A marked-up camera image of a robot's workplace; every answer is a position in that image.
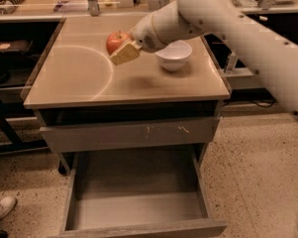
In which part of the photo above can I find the black office chair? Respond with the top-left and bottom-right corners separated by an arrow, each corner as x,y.
0,40 -> 36,84

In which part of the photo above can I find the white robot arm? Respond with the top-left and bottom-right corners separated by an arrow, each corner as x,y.
107,0 -> 298,122

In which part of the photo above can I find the grey drawer cabinet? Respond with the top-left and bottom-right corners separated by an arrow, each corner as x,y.
20,13 -> 233,238

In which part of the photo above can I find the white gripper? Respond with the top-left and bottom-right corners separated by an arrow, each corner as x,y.
110,14 -> 166,65

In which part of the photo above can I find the grey top drawer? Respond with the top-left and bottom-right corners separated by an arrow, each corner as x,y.
41,117 -> 220,153

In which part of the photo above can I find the white ceramic bowl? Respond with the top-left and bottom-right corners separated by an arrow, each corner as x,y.
155,41 -> 192,71

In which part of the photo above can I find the open grey middle drawer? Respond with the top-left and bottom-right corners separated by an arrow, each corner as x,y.
57,149 -> 227,238

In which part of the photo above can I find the white handheld tool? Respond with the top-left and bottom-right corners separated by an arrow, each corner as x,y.
224,52 -> 238,73

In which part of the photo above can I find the white shoe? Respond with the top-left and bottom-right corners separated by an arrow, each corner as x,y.
0,196 -> 18,221

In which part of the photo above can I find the red apple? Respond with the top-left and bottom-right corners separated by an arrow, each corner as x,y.
106,31 -> 132,55

